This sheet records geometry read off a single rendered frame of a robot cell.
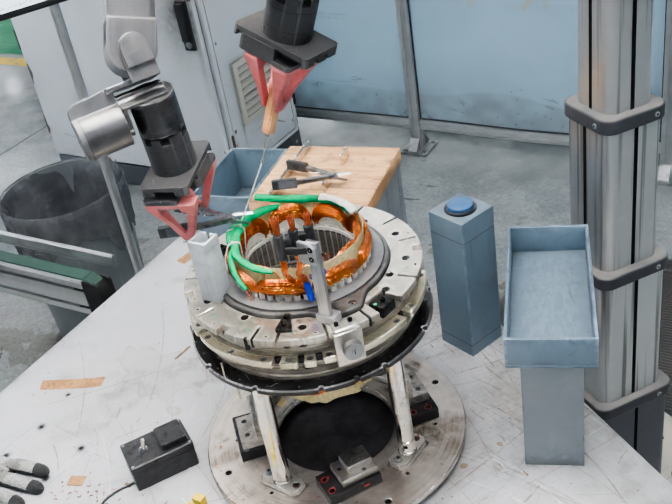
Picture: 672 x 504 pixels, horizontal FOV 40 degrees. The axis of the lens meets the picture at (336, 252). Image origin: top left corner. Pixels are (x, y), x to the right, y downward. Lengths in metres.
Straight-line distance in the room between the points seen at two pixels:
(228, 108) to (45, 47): 0.86
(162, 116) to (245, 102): 2.51
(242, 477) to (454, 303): 0.43
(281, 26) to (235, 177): 0.67
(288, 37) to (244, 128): 2.64
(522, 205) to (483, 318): 1.94
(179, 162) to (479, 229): 0.49
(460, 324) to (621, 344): 0.26
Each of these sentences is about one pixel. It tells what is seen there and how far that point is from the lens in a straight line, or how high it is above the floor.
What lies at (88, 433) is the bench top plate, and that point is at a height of 0.78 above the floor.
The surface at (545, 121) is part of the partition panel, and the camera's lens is 3.60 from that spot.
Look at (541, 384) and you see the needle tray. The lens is 1.25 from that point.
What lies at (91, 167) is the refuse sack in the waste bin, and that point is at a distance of 3.03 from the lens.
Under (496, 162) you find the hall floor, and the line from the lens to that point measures 3.72.
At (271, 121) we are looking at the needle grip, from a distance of 1.11.
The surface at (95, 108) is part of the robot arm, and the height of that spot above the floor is 1.36.
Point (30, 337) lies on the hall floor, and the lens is 3.30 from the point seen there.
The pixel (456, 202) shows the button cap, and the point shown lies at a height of 1.04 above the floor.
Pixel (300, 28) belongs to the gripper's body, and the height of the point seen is 1.43.
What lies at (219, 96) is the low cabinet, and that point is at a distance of 3.54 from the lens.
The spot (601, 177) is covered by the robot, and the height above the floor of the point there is 1.08.
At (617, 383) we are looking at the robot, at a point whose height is 0.70.
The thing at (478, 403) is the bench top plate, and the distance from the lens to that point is 1.44.
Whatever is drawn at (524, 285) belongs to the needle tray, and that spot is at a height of 1.03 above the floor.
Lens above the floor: 1.76
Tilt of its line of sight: 32 degrees down
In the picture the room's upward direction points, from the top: 10 degrees counter-clockwise
